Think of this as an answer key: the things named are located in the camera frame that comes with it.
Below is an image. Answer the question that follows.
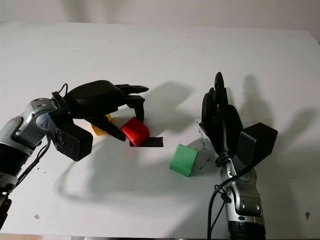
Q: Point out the yellow wooden block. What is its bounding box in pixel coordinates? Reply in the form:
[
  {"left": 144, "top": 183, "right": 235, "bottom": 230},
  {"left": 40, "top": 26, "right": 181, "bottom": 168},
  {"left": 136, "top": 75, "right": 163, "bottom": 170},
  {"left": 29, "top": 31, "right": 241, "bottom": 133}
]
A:
[{"left": 91, "top": 113, "right": 117, "bottom": 137}]

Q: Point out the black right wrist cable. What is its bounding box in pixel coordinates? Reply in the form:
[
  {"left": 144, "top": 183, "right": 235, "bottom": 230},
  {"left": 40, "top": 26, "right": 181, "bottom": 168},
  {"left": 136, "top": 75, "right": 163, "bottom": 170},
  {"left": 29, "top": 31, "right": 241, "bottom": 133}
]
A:
[{"left": 208, "top": 162, "right": 253, "bottom": 240}]

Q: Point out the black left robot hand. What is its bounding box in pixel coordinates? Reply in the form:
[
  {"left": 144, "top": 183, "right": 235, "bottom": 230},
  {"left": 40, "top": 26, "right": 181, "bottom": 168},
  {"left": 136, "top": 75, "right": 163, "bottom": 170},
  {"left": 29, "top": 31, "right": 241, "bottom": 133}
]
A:
[{"left": 65, "top": 79, "right": 150, "bottom": 142}]

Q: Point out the green wooden block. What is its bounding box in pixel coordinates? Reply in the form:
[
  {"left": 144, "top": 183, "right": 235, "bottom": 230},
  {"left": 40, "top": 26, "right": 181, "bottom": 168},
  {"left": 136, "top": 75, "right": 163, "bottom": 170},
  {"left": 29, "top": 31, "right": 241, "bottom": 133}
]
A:
[{"left": 169, "top": 143, "right": 199, "bottom": 178}]

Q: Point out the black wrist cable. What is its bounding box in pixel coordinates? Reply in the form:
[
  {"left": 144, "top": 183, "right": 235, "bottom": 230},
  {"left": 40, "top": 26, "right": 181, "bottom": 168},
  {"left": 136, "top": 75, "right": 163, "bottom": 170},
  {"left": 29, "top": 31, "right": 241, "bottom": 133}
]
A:
[
  {"left": 208, "top": 162, "right": 253, "bottom": 240},
  {"left": 14, "top": 83, "right": 69, "bottom": 187}
]

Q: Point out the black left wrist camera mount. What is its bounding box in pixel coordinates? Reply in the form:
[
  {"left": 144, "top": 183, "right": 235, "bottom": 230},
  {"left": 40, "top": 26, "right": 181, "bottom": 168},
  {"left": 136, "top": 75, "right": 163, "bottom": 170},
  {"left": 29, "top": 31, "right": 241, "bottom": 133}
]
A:
[{"left": 51, "top": 92, "right": 93, "bottom": 162}]

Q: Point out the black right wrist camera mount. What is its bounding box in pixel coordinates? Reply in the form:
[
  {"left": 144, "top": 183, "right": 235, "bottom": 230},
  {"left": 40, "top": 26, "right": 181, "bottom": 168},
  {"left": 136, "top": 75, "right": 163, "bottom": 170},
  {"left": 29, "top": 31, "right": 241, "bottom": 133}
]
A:
[{"left": 236, "top": 122, "right": 279, "bottom": 167}]

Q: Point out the red wooden block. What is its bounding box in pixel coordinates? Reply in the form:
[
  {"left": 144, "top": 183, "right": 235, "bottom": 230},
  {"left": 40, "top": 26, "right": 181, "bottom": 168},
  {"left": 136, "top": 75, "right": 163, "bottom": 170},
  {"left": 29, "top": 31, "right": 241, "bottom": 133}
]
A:
[{"left": 121, "top": 116, "right": 150, "bottom": 148}]

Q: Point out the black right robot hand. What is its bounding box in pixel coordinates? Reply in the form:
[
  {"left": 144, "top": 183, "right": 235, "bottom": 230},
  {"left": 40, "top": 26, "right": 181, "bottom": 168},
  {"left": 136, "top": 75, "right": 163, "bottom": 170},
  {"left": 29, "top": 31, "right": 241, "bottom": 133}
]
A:
[{"left": 199, "top": 71, "right": 244, "bottom": 159}]

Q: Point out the black tape strip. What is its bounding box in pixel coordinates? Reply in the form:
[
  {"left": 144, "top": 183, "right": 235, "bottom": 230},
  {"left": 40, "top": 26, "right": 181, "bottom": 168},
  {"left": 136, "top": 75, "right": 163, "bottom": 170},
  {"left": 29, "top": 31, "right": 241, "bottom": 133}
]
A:
[{"left": 129, "top": 136, "right": 164, "bottom": 148}]

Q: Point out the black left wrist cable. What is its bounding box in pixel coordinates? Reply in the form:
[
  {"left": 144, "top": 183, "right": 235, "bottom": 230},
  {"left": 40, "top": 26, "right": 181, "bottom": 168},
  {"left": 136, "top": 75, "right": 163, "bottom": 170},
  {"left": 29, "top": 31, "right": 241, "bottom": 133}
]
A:
[{"left": 14, "top": 83, "right": 69, "bottom": 187}]

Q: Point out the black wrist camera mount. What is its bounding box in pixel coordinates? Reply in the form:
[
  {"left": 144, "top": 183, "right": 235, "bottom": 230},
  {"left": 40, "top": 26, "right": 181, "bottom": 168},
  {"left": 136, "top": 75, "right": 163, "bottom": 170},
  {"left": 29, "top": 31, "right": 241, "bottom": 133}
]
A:
[
  {"left": 236, "top": 122, "right": 279, "bottom": 167},
  {"left": 51, "top": 92, "right": 93, "bottom": 162}
]

